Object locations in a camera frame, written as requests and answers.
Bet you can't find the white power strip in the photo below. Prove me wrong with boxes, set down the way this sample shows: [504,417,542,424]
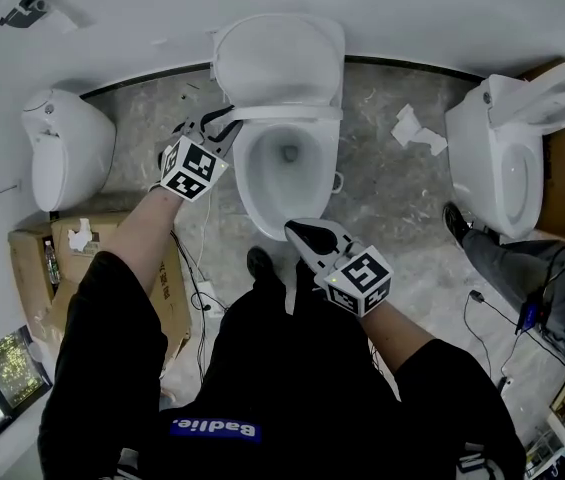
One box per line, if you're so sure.
[196,280,226,315]

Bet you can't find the green label water bottle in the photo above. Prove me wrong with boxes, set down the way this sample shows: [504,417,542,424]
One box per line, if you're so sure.
[43,240,61,287]

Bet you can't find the white toilet seat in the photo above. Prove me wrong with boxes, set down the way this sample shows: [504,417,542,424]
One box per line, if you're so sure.
[231,103,344,122]

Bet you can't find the black battery pack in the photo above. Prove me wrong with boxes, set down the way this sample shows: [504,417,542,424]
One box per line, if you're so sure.
[519,300,541,334]

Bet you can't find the person's right forearm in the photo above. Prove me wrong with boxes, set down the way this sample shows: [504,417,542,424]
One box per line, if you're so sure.
[359,300,436,374]

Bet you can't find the hanging white paper sheet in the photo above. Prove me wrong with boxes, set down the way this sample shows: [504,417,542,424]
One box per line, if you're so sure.
[44,0,86,32]

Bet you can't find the person's left black shoe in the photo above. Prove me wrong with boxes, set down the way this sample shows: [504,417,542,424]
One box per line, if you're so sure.
[246,246,276,284]

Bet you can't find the black framed window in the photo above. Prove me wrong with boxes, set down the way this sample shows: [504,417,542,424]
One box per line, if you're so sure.
[0,325,53,462]

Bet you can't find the striped shoulder strap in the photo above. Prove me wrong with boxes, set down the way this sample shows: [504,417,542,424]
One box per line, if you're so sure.
[111,447,141,480]
[456,442,488,480]

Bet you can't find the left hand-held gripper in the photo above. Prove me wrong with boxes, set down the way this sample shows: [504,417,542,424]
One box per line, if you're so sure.
[159,104,245,204]

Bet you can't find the white toilet lid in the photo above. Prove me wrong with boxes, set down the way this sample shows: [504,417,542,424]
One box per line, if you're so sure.
[211,12,347,110]

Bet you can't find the white egg-shaped toilet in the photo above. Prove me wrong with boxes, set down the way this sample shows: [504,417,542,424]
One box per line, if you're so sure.
[20,87,117,213]

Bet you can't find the crumpled white tissue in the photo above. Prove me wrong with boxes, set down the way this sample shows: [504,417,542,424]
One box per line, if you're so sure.
[66,217,94,255]

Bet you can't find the white toilet bowl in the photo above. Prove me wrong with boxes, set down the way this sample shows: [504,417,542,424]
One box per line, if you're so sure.
[231,115,342,242]

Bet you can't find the person's black shirt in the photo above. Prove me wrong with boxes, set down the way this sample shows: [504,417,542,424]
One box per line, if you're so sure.
[36,250,528,480]

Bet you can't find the crumpled white paper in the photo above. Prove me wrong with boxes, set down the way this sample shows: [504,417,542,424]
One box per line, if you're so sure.
[390,103,449,157]

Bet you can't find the large flattened cardboard box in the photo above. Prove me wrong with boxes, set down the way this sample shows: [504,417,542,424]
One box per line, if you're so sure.
[6,211,193,364]

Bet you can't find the person's black trousers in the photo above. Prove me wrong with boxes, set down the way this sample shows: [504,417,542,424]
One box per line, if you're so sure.
[201,262,403,419]

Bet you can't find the white button-top toilet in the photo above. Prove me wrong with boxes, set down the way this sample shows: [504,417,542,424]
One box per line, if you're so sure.
[444,57,565,242]

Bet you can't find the person's left forearm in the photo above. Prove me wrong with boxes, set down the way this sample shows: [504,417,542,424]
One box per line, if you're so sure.
[106,187,186,289]

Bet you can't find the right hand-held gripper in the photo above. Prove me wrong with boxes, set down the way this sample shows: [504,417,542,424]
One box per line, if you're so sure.
[283,217,395,319]

